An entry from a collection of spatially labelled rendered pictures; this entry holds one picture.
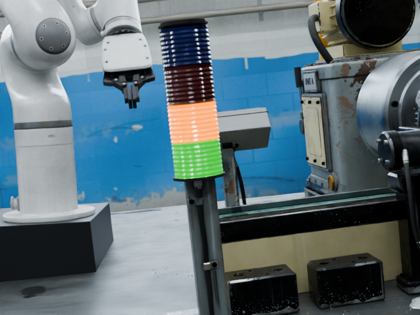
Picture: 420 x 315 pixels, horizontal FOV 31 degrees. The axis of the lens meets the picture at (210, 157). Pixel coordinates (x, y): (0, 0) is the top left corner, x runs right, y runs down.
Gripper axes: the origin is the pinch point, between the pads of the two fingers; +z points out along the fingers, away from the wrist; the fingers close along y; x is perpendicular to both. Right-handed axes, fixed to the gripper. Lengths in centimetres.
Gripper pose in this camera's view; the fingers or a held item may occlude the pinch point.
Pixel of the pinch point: (131, 97)
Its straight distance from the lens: 152.1
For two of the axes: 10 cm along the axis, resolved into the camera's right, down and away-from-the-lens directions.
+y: 9.9, -1.2, 1.3
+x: -0.4, 5.7, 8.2
